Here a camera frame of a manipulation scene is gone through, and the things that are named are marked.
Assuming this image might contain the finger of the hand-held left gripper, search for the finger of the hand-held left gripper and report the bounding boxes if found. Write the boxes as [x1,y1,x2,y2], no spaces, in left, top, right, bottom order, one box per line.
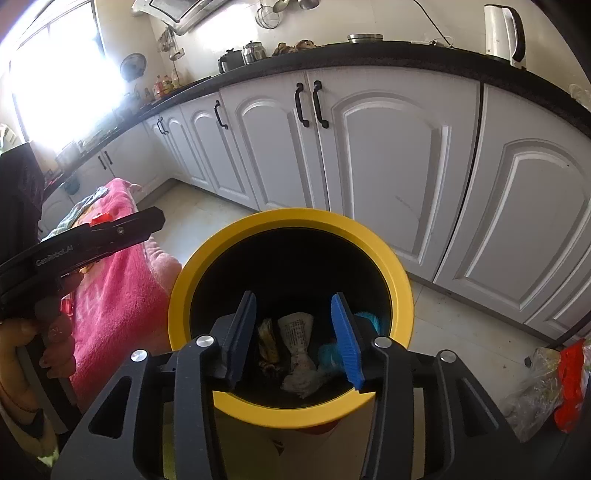
[81,207,166,263]
[44,224,93,252]

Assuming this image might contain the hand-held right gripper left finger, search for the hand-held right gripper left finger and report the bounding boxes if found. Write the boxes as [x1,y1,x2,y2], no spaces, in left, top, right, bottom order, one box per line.
[48,290,258,480]

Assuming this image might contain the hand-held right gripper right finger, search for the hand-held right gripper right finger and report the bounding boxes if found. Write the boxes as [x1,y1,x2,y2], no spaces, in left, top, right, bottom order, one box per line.
[330,292,532,480]

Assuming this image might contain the striped foil snack wrapper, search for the striped foil snack wrapper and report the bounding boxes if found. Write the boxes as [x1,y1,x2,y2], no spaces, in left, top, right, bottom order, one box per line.
[256,318,280,370]

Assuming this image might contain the white plastic wrapper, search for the white plastic wrapper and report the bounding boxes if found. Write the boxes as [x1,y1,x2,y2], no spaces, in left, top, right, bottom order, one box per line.
[277,313,333,398]

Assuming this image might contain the yellow rimmed black bin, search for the yellow rimmed black bin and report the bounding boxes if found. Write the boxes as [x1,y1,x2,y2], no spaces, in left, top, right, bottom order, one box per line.
[167,209,414,428]

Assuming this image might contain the person's left hand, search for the person's left hand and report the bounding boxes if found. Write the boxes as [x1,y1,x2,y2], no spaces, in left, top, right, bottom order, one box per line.
[0,272,85,398]

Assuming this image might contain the light blue cloth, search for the light blue cloth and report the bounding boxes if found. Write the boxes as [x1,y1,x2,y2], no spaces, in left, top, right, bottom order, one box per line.
[41,187,109,241]

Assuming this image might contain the pink printed blanket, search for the pink printed blanket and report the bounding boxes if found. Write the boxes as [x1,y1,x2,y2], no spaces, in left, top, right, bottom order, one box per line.
[62,178,183,407]

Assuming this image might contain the steel cooking pot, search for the steel cooking pot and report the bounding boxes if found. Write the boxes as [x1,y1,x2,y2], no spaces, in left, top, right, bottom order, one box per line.
[55,141,81,169]

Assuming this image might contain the red plastic stool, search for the red plastic stool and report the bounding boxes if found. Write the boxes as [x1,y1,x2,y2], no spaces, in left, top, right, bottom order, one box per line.
[295,418,342,435]

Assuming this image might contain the group of condiment bottles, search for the group of condiment bottles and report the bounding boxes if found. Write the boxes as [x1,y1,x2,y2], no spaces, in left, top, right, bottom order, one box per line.
[151,69,182,97]

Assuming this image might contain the kitchen window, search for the kitchen window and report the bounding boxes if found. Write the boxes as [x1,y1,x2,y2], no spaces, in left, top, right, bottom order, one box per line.
[9,0,121,153]

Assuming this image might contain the white lower kitchen cabinets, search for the white lower kitchen cabinets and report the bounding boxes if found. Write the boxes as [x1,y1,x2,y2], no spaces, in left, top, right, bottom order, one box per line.
[39,65,591,344]

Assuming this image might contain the small hanging ladle set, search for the small hanging ladle set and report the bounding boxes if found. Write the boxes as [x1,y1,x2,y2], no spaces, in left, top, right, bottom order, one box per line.
[157,28,181,56]

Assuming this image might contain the clear plastic grocery bag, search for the clear plastic grocery bag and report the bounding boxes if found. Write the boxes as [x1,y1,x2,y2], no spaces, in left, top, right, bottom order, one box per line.
[499,346,568,441]

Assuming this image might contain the black lidded pot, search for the black lidded pot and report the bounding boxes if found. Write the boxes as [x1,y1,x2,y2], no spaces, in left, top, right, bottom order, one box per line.
[218,48,245,73]

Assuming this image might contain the steel teapot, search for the steel teapot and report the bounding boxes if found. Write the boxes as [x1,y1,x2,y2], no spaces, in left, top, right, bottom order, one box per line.
[242,41,267,64]

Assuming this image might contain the black range hood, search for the black range hood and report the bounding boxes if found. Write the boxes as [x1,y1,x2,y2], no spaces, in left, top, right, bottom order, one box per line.
[131,0,232,35]

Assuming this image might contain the ginger roots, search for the ginger roots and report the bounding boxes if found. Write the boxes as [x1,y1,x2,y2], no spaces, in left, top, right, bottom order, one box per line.
[271,39,319,57]

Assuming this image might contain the black kitchen countertop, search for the black kitchen countertop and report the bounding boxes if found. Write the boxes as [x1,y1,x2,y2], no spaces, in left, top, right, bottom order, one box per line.
[44,39,591,153]

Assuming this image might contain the clear crumpled plastic bag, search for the clear crumpled plastic bag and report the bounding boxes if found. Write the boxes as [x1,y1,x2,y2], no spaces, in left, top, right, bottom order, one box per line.
[568,83,591,112]

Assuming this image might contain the white electric kettle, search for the white electric kettle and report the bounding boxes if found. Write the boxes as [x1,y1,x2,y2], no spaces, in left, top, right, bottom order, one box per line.
[483,4,527,70]

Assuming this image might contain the small wall fan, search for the small wall fan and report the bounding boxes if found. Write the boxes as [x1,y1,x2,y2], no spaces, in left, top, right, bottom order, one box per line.
[120,52,147,82]

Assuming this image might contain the hanging wire strainer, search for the hanging wire strainer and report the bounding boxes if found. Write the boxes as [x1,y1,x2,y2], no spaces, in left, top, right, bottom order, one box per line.
[256,0,280,28]

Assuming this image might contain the black power cable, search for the black power cable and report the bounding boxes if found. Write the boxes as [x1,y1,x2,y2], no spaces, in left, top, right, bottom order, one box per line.
[412,0,455,47]

